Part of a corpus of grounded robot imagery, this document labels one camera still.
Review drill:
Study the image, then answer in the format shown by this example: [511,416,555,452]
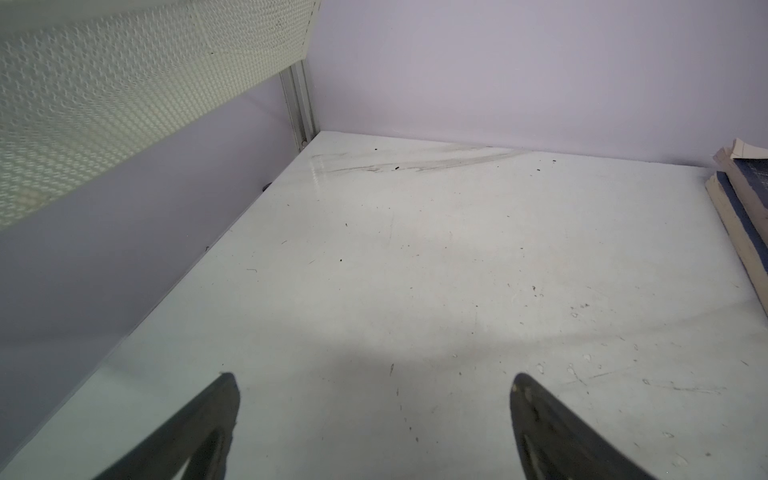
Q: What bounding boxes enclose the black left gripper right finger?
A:
[509,373,652,480]

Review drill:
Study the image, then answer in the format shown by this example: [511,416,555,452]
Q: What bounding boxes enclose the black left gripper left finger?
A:
[97,372,240,479]

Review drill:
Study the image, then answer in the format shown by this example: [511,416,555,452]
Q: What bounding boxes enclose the dark blue book yellow label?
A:
[705,172,767,312]

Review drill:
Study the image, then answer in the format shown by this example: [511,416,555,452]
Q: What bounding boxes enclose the dark blue barcode book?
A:
[714,138,767,243]

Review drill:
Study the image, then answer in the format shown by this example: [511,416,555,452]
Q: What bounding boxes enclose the white perforated metal shelf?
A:
[1,1,320,227]

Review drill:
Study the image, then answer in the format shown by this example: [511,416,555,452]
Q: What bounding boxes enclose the aluminium frame post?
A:
[279,60,320,151]

